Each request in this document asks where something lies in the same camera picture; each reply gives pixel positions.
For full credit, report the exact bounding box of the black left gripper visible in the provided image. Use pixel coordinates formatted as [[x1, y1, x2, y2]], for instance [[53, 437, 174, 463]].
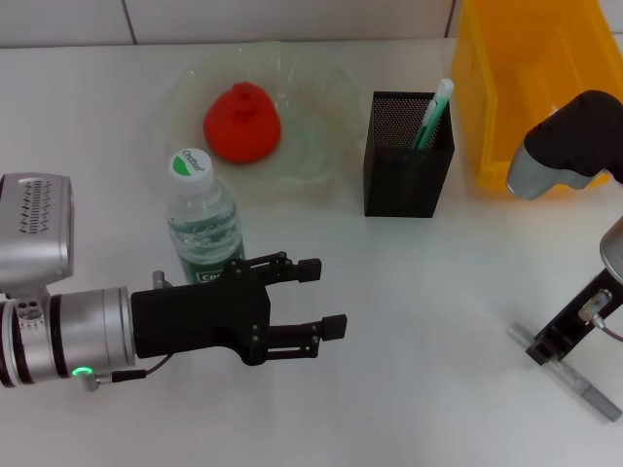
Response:
[[130, 251, 349, 368]]

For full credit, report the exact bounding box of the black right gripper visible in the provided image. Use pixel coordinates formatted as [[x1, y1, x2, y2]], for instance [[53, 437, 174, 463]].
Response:
[[525, 269, 623, 366]]

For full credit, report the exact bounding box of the grey silver pen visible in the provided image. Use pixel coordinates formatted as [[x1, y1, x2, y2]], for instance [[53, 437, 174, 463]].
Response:
[[506, 321, 623, 422]]

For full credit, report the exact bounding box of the clear green-label water bottle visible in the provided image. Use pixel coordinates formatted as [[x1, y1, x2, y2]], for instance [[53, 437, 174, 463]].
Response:
[[165, 147, 248, 286]]

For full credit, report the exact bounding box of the red-orange knitted orange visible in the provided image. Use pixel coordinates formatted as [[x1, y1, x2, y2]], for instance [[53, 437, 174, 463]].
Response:
[[202, 82, 283, 167]]

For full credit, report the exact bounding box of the mint green pen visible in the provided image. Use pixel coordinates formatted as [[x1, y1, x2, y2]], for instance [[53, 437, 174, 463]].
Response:
[[412, 78, 456, 152]]

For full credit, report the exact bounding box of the black mesh pen holder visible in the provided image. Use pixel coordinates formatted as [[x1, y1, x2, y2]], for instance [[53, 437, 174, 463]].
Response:
[[361, 90, 457, 220]]

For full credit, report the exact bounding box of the green glass fruit plate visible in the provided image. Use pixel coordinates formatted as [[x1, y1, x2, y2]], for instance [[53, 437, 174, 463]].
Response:
[[160, 41, 370, 197]]

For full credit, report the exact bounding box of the yellow plastic bin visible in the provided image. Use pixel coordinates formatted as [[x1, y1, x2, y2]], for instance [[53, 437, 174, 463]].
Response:
[[449, 0, 623, 191]]

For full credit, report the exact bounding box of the right gripper cable with plug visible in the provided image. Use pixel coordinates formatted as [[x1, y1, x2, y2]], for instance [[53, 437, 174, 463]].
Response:
[[578, 289, 623, 341]]

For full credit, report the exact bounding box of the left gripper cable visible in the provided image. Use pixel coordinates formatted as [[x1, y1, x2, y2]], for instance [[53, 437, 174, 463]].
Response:
[[79, 353, 172, 394]]

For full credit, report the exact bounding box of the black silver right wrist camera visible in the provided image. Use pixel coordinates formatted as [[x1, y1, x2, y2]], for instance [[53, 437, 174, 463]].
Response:
[[505, 89, 623, 201]]

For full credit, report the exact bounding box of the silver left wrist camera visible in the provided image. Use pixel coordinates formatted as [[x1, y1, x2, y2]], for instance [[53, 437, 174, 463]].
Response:
[[0, 172, 76, 301]]

